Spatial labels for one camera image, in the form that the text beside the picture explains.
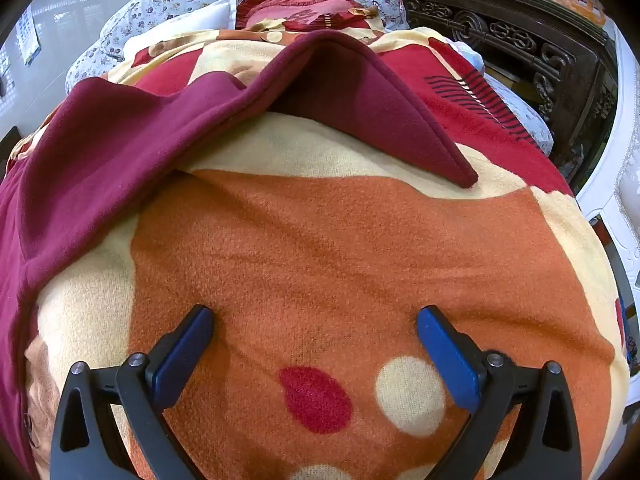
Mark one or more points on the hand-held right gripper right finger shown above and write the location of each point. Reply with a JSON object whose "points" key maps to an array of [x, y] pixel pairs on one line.
{"points": [[445, 360]]}

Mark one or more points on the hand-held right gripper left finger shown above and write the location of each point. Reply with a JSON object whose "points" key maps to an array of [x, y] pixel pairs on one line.
{"points": [[182, 355]]}

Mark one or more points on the maroon fleece garment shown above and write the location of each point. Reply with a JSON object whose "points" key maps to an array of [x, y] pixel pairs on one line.
{"points": [[150, 125]]}

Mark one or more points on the orange red cream printed blanket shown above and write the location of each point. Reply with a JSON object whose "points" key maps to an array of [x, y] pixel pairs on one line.
{"points": [[320, 270]]}

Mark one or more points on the white carved chair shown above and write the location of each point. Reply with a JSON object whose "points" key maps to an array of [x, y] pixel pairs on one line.
{"points": [[612, 170]]}

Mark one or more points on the dark carved wooden headboard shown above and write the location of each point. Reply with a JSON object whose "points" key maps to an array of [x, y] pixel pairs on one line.
{"points": [[525, 45]]}

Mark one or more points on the white pillow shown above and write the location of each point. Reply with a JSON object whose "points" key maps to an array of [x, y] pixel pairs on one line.
{"points": [[185, 25]]}

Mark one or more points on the red ruffled pillow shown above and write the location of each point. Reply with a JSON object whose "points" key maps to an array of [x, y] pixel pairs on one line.
{"points": [[305, 10]]}

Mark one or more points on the wall calendar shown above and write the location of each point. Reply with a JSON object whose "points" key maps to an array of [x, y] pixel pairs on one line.
{"points": [[29, 35]]}

